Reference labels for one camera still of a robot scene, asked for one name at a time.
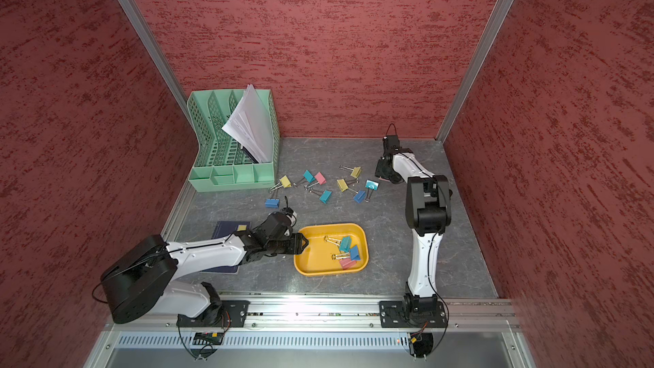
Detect teal white binder clip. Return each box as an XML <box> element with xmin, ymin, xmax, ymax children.
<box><xmin>365</xmin><ymin>180</ymin><xmax>379</xmax><ymax>190</ymax></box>

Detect yellow plastic storage box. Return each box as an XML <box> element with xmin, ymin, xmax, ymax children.
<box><xmin>294</xmin><ymin>223</ymin><xmax>370</xmax><ymax>277</ymax></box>

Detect pink binder clip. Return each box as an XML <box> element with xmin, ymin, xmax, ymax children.
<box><xmin>314</xmin><ymin>172</ymin><xmax>326</xmax><ymax>185</ymax></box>
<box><xmin>339</xmin><ymin>258</ymin><xmax>357</xmax><ymax>270</ymax></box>

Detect blue binder clip front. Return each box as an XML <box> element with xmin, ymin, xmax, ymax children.
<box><xmin>331</xmin><ymin>246</ymin><xmax>361</xmax><ymax>262</ymax></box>

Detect blue binder clip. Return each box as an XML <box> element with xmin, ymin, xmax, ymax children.
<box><xmin>331</xmin><ymin>246</ymin><xmax>361</xmax><ymax>262</ymax></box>
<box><xmin>351</xmin><ymin>189</ymin><xmax>366</xmax><ymax>204</ymax></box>
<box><xmin>265</xmin><ymin>198</ymin><xmax>280</xmax><ymax>209</ymax></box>

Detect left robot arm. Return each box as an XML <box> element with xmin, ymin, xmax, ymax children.
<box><xmin>99</xmin><ymin>208</ymin><xmax>309</xmax><ymax>327</ymax></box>

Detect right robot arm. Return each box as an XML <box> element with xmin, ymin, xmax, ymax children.
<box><xmin>376</xmin><ymin>148</ymin><xmax>451</xmax><ymax>316</ymax></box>

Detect olive yellow binder clip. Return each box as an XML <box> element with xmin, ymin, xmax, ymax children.
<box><xmin>340</xmin><ymin>165</ymin><xmax>362</xmax><ymax>179</ymax></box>

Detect blue binder clip left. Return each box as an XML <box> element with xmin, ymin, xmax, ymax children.
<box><xmin>265</xmin><ymin>198</ymin><xmax>280</xmax><ymax>209</ymax></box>

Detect blue binder clip center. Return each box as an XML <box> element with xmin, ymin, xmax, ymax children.
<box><xmin>351</xmin><ymin>189</ymin><xmax>366</xmax><ymax>204</ymax></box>

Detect yellow binder clip center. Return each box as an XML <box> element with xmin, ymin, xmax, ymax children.
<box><xmin>337</xmin><ymin>179</ymin><xmax>349</xmax><ymax>192</ymax></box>

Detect dark blue notebook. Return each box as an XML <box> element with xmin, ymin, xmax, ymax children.
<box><xmin>206</xmin><ymin>221</ymin><xmax>251</xmax><ymax>274</ymax></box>

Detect green plastic desk organizer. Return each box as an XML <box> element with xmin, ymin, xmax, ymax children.
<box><xmin>187</xmin><ymin>89</ymin><xmax>281</xmax><ymax>193</ymax></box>

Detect white papers in organizer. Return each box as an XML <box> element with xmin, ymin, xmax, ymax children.
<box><xmin>221</xmin><ymin>85</ymin><xmax>274</xmax><ymax>164</ymax></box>

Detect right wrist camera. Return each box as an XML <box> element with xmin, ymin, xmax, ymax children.
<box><xmin>383</xmin><ymin>135</ymin><xmax>401</xmax><ymax>155</ymax></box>

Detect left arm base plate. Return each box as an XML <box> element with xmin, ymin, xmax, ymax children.
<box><xmin>176</xmin><ymin>300</ymin><xmax>250</xmax><ymax>330</ymax></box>

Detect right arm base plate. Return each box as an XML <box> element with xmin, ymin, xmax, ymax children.
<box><xmin>378</xmin><ymin>296</ymin><xmax>448</xmax><ymax>329</ymax></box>

